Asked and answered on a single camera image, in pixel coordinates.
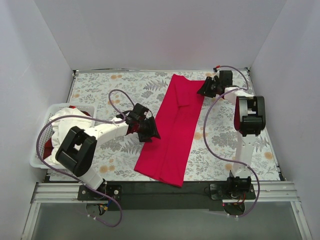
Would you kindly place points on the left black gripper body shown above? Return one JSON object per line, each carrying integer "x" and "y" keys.
{"x": 147, "y": 127}

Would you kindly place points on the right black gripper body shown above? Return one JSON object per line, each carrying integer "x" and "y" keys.
{"x": 210, "y": 85}

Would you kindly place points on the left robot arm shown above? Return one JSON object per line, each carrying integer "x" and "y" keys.
{"x": 76, "y": 152}

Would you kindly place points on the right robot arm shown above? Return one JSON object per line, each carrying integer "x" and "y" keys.
{"x": 249, "y": 120}

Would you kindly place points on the floral patterned table mat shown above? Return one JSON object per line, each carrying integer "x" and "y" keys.
{"x": 214, "y": 133}

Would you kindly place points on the white t shirt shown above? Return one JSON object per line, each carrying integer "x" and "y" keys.
{"x": 65, "y": 120}

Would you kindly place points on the dark red t shirt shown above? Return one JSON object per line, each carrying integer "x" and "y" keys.
{"x": 47, "y": 147}

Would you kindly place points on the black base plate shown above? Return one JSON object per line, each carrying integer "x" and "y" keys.
{"x": 153, "y": 195}

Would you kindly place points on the aluminium frame rail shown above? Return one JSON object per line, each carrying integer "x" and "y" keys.
{"x": 77, "y": 193}

